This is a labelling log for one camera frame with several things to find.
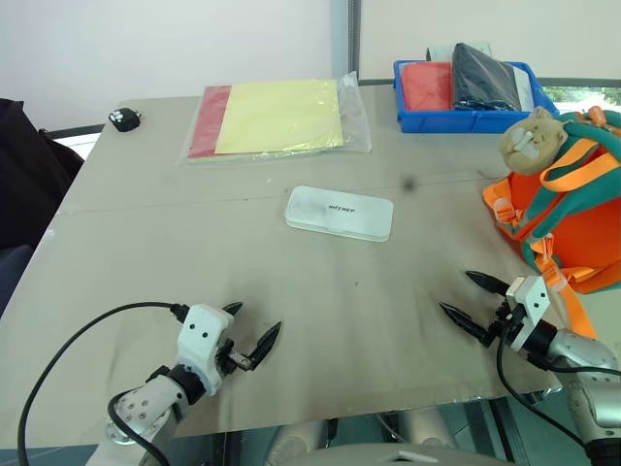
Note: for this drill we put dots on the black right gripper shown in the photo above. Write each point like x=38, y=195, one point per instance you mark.
x=503, y=322

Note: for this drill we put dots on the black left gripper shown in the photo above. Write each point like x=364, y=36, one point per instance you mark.
x=232, y=360

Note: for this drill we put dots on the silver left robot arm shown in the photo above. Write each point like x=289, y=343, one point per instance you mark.
x=140, y=408

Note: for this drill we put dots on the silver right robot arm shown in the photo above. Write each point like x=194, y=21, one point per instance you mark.
x=582, y=359

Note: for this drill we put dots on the orange monkey plush backpack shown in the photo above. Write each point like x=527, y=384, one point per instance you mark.
x=577, y=209

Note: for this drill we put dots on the white rectangular case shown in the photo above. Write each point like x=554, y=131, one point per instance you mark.
x=338, y=213

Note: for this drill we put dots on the silver robot torso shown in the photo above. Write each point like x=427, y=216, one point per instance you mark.
x=388, y=454

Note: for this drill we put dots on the blue plastic bin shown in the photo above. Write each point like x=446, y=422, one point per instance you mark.
x=446, y=121

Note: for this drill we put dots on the red paper sheet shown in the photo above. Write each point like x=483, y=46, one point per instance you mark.
x=208, y=121

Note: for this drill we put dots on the yellow paper sheet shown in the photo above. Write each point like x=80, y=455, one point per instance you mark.
x=281, y=116

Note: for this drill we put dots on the clear plastic sleeve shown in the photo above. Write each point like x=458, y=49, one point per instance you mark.
x=356, y=121

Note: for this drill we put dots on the red folded cloth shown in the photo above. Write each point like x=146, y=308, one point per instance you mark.
x=427, y=87

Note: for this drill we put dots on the white packet in clear wrap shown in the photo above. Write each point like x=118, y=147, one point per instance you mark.
x=524, y=85

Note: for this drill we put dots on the black fabric pouch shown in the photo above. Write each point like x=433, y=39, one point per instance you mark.
x=485, y=77

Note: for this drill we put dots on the small black paw-print object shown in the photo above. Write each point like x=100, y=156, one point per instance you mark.
x=125, y=120

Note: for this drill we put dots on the dark blue chair seat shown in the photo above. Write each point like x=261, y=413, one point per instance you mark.
x=12, y=276

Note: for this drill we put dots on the black bag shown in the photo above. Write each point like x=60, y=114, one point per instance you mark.
x=29, y=175

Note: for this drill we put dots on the grey metal pole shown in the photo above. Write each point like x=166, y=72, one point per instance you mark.
x=354, y=39

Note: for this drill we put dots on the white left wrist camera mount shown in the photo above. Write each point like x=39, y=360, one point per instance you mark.
x=200, y=335

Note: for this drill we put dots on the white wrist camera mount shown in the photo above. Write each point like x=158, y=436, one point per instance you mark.
x=200, y=335
x=531, y=301

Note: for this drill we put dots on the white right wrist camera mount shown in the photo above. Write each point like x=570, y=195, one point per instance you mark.
x=531, y=301

